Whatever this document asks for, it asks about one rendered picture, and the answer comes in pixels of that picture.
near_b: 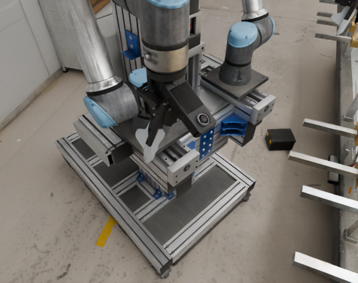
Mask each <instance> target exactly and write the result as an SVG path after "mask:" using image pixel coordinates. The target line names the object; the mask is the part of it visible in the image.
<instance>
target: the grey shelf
mask: <svg viewBox="0 0 358 283"><path fill-rule="evenodd" d="M38 1H39V4H40V6H41V9H42V12H43V15H44V18H45V20H46V23H47V26H48V29H49V32H50V34H51V37H52V40H53V43H54V45H55V49H56V51H57V54H58V57H59V60H60V62H61V66H62V69H63V72H64V73H67V72H68V70H67V69H65V67H69V68H72V69H78V70H83V69H82V67H81V64H80V62H79V59H78V57H77V54H76V51H75V49H74V46H73V44H72V42H71V39H70V36H69V34H68V32H67V29H66V26H65V24H64V21H63V19H62V16H61V14H60V11H59V9H58V6H57V3H56V1H55V0H38ZM110 12H112V8H111V2H109V3H108V4H106V5H105V6H104V7H103V8H102V9H101V10H99V11H98V12H97V13H96V14H95V17H98V16H101V15H104V14H107V13H110Z"/></svg>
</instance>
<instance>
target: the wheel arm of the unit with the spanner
mask: <svg viewBox="0 0 358 283"><path fill-rule="evenodd" d="M288 160H290V161H294V162H298V163H302V164H305V165H308V166H312V167H316V168H320V169H322V170H326V171H330V172H334V173H337V174H340V175H344V176H348V177H351V178H354V179H357V178H358V169H356V168H353V167H349V166H345V165H341V164H338V163H334V162H331V161H326V160H324V159H320V158H316V157H312V156H308V155H305V154H301V153H297V152H294V151H290V153H289V155H288Z"/></svg>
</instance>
